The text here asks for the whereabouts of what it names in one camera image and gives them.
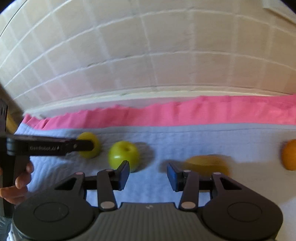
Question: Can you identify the large orange back right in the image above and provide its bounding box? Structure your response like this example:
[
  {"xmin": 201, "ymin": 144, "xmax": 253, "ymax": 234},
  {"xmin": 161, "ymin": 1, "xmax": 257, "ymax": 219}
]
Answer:
[{"xmin": 280, "ymin": 139, "xmax": 296, "ymax": 171}]

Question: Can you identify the large brown kiwi back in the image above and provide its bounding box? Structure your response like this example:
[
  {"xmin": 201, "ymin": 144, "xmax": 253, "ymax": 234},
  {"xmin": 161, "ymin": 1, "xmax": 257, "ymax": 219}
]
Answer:
[{"xmin": 181, "ymin": 154, "xmax": 232, "ymax": 178}]

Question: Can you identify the green apple back row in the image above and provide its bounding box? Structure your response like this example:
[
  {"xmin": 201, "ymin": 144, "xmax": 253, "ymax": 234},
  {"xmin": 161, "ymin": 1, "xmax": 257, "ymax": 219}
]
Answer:
[{"xmin": 108, "ymin": 141, "xmax": 140, "ymax": 172}]

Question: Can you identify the blue quilted mat pink trim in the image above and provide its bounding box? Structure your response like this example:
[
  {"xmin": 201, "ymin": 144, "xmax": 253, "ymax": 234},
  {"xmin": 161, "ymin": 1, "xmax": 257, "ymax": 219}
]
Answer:
[{"xmin": 16, "ymin": 95, "xmax": 295, "ymax": 240}]

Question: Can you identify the person's left hand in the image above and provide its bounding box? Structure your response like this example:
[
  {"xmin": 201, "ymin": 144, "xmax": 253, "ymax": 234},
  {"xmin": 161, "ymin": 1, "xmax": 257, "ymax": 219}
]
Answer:
[{"xmin": 1, "ymin": 162, "xmax": 34, "ymax": 205}]

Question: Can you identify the yellow-green apple far left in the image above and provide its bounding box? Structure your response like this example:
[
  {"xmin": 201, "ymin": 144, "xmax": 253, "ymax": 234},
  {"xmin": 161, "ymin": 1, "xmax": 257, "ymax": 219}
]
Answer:
[{"xmin": 77, "ymin": 132, "xmax": 102, "ymax": 159}]

